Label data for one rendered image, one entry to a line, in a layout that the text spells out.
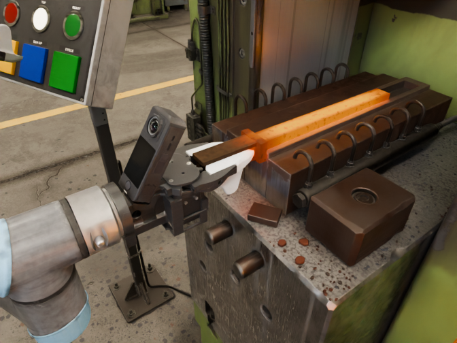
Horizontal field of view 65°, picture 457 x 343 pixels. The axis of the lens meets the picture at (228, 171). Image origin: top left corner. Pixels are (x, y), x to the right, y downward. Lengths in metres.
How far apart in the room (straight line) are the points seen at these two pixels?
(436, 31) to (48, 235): 0.78
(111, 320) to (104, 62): 1.05
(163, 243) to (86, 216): 1.34
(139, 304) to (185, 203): 1.12
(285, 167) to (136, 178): 0.21
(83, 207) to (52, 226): 0.04
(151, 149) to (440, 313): 0.49
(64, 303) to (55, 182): 1.83
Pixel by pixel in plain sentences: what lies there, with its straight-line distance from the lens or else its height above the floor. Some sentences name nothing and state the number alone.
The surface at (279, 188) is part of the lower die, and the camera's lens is 0.53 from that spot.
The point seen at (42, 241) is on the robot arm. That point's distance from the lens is 0.42.
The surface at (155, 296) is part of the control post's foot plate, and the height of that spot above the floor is 0.01.
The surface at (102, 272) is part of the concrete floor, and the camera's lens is 1.71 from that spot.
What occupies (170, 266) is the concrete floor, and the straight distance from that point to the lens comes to 1.66.
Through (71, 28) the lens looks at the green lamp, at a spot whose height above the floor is 1.08.
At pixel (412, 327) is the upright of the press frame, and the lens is 0.72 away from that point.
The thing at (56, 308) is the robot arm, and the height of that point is 0.92.
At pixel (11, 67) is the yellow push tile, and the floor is 0.99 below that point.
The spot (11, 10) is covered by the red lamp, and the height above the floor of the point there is 1.10.
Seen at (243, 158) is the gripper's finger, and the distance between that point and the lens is 0.50.
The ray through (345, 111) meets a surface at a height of 1.01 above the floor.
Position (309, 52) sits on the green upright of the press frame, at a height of 1.03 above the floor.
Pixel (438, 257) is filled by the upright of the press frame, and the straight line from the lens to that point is 0.60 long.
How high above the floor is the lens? 1.29
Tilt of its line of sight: 37 degrees down
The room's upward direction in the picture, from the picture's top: straight up
